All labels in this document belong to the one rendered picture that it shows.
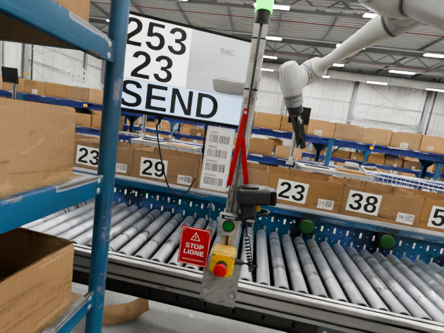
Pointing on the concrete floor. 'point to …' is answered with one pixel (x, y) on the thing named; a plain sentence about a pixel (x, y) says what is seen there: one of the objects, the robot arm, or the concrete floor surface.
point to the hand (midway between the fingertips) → (300, 141)
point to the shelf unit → (64, 32)
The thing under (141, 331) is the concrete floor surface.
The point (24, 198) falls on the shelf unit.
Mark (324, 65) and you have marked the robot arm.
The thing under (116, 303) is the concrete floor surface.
